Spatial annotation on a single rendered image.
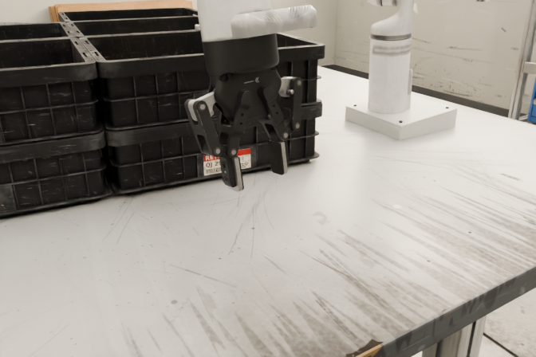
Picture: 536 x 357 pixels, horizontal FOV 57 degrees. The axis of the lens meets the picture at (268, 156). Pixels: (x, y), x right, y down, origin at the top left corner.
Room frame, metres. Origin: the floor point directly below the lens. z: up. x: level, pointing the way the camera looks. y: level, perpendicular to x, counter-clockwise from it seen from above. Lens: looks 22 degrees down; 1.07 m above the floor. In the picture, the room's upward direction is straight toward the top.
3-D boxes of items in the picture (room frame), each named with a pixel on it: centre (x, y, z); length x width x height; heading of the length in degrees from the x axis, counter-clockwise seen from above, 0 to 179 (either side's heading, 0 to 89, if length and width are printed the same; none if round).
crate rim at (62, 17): (1.49, 0.39, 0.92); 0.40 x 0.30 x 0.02; 115
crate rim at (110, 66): (0.94, 0.13, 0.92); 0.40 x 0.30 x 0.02; 115
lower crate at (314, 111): (0.94, 0.13, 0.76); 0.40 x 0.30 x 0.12; 115
